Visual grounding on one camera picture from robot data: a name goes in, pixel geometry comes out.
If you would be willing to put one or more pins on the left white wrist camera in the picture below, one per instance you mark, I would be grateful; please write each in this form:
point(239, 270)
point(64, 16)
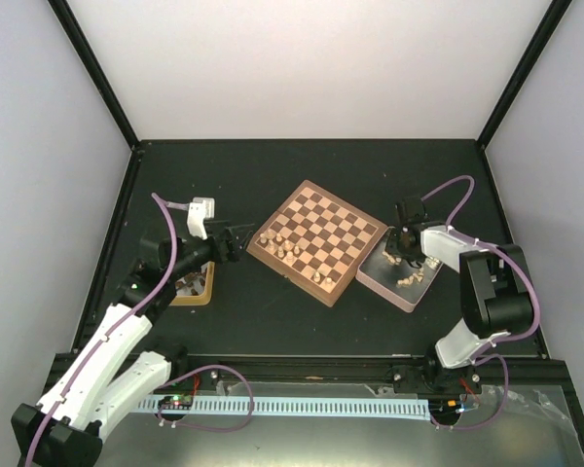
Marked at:
point(200, 210)

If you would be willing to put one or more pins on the yellow plastic tray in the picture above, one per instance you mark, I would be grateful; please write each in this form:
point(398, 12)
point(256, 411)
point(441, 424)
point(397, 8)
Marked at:
point(204, 299)

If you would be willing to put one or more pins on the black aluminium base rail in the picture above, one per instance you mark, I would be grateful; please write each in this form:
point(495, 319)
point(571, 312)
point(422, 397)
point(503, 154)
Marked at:
point(403, 374)

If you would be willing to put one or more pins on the black frame post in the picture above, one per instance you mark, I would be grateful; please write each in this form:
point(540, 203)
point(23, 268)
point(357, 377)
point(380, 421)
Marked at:
point(84, 51)
point(536, 46)

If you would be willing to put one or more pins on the wooden chessboard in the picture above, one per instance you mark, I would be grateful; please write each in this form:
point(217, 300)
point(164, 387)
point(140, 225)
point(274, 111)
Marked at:
point(334, 237)

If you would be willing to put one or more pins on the pink plastic basket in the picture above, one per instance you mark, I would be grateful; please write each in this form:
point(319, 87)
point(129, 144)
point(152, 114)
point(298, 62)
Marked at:
point(376, 273)

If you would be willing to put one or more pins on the left black frame post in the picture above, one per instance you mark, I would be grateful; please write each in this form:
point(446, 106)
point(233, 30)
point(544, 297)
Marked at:
point(84, 51)

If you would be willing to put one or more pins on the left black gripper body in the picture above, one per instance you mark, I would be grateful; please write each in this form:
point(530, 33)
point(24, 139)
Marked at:
point(230, 253)

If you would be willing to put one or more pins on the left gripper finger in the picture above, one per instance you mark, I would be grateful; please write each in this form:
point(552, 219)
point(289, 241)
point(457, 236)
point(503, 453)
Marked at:
point(243, 239)
point(240, 229)

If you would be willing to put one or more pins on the white slotted cable duct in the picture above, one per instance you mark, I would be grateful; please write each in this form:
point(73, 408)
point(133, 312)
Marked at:
point(413, 409)

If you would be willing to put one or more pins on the control circuit board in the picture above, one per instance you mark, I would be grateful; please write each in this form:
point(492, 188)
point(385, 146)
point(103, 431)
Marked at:
point(176, 402)
point(451, 406)

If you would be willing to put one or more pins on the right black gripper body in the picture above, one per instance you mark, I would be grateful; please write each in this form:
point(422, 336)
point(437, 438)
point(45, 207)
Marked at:
point(398, 247)

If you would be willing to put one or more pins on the pile of dark chess pieces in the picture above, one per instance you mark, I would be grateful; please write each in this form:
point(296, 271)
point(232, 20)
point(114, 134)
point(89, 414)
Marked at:
point(191, 285)

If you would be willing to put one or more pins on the pile of light chess pieces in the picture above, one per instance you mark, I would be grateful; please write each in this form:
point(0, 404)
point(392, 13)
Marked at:
point(413, 274)

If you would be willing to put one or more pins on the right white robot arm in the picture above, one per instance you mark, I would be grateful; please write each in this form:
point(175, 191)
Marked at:
point(497, 299)

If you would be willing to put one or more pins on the left control circuit board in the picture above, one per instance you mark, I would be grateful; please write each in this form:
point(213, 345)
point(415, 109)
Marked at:
point(176, 402)

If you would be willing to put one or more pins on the right control circuit board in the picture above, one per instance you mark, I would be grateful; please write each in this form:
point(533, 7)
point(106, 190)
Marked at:
point(451, 406)

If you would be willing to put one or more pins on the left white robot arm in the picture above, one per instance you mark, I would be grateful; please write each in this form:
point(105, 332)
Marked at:
point(70, 423)

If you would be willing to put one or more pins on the right black frame post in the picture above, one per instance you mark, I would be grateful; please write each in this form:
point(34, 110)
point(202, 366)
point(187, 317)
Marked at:
point(536, 46)

